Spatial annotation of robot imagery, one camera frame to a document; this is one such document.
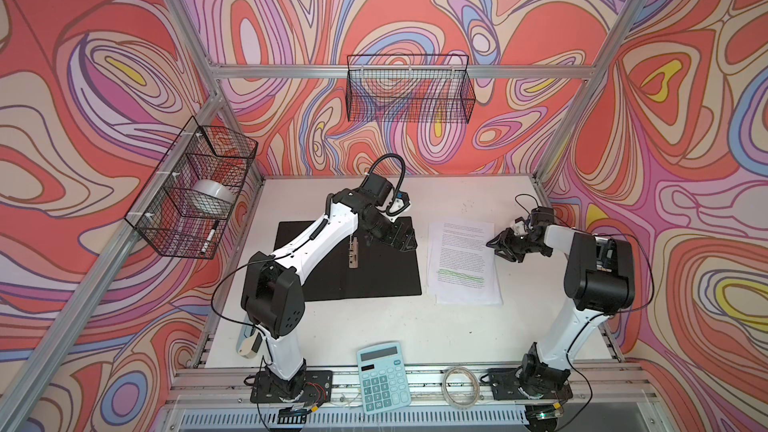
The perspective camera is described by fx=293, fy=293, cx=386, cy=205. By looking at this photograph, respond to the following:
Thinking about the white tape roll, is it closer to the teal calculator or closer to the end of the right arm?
the teal calculator

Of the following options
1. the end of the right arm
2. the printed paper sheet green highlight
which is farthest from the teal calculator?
the end of the right arm

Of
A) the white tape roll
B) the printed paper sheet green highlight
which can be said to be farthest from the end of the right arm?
the white tape roll

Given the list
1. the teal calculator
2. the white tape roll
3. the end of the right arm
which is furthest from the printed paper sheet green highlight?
the white tape roll

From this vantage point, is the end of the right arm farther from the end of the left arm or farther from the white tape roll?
the white tape roll

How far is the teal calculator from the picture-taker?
0.72m

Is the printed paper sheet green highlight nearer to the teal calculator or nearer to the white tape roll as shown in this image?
the teal calculator

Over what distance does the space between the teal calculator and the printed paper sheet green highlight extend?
0.71ft

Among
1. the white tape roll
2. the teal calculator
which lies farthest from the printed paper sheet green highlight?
the white tape roll

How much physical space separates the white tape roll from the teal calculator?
518 millimetres

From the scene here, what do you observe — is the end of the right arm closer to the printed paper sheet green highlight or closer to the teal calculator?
the printed paper sheet green highlight

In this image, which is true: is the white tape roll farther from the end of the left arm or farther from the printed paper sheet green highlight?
the printed paper sheet green highlight

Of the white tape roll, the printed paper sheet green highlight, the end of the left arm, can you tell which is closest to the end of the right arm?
the printed paper sheet green highlight

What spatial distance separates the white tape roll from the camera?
0.72m

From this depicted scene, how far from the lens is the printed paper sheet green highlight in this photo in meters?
0.90
